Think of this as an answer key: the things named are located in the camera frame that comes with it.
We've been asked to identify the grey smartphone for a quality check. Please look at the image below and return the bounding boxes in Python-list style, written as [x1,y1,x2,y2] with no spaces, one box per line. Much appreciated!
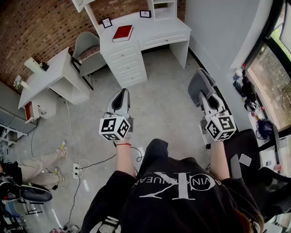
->
[238,153,252,167]

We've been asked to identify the black frame with line drawing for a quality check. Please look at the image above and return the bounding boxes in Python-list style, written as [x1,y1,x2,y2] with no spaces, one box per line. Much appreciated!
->
[101,17,113,29]

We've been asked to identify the person's black t-shirt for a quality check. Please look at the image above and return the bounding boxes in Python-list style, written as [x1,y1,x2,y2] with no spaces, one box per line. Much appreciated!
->
[80,157,266,233]

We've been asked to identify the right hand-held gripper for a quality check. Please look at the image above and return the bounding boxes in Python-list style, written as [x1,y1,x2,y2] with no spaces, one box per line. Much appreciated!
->
[199,91,236,142]

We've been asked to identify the person's left forearm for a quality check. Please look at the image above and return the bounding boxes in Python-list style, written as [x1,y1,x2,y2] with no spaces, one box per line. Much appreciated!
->
[113,136,137,180]

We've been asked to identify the tangled white cable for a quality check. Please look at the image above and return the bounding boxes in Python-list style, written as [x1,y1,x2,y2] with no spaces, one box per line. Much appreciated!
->
[77,158,92,202]

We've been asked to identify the person's right forearm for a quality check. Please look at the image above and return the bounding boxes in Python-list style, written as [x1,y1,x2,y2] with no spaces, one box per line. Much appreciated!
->
[208,138,231,182]

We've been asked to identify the red hardcover book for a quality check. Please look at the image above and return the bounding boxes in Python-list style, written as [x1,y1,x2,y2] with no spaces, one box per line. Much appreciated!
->
[111,25,134,43]

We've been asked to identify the window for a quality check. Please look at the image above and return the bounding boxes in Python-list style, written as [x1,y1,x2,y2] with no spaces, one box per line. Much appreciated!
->
[246,0,291,137]

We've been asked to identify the white cube shelving unit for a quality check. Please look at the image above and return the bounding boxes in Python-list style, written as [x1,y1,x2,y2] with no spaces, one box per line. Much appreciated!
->
[147,0,178,21]

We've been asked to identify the white paper box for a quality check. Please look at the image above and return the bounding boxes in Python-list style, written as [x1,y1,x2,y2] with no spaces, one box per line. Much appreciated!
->
[24,56,43,74]

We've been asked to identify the black padded stool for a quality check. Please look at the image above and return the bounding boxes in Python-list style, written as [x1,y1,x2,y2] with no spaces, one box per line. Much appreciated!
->
[0,175,53,216]

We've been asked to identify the white side table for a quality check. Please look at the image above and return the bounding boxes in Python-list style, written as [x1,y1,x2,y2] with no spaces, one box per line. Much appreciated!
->
[18,46,91,125]

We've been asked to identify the white desk with drawers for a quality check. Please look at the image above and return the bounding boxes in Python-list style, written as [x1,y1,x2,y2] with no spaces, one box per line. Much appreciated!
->
[98,10,193,90]

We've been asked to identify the grey wiping cloth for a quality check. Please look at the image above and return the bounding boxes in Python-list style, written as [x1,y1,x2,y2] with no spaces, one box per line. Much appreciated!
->
[187,67,216,108]

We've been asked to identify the grey armchair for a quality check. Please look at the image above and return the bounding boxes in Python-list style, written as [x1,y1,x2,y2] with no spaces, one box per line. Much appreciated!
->
[71,31,108,91]

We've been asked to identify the grey low cabinet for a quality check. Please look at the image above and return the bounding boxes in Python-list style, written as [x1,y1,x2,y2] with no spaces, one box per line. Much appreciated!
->
[0,106,37,137]

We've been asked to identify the white flower vase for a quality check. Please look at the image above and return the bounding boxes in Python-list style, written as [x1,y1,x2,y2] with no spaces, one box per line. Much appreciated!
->
[13,74,30,90]

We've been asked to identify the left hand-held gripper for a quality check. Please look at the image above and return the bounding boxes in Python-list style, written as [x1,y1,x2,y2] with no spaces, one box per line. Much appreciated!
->
[99,88,135,142]

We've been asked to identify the black floor cable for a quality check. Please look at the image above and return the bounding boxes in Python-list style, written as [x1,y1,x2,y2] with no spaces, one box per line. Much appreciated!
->
[77,147,143,170]

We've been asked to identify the black bag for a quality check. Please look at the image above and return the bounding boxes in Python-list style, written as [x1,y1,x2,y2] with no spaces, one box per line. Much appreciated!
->
[241,70,259,104]

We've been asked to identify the person's black trousers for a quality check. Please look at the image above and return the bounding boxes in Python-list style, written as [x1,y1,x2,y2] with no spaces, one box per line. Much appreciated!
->
[135,138,170,180]

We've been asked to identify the long white cable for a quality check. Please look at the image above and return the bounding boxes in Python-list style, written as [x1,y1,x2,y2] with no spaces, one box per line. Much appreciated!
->
[65,100,79,166]

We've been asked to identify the dark blue bag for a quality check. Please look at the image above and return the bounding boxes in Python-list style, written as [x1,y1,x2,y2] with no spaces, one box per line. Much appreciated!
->
[256,118,276,141]

